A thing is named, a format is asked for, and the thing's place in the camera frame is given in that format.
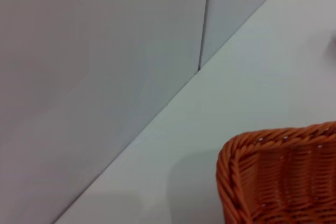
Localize orange woven plastic basket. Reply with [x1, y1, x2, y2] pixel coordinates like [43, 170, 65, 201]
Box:
[216, 121, 336, 224]

